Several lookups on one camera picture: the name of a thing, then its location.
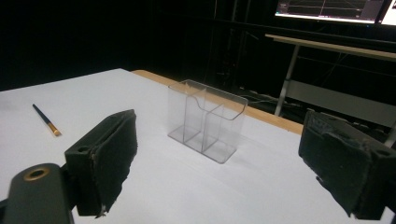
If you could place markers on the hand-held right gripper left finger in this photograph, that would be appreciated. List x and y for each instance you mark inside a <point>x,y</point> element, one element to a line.
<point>102,161</point>

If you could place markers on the white-framed desk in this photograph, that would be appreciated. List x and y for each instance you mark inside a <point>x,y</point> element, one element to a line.
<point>330,93</point>

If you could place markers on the white table cover sheet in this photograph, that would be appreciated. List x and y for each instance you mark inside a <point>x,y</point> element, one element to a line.
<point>218,193</point>

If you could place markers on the clear acrylic organizer box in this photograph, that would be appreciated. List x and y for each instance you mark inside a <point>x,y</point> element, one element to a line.
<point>207,121</point>

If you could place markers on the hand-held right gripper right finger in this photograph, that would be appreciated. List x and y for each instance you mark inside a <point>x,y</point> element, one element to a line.
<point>339,161</point>

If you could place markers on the computer monitor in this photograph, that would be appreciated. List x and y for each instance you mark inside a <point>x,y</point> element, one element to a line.
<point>327,9</point>

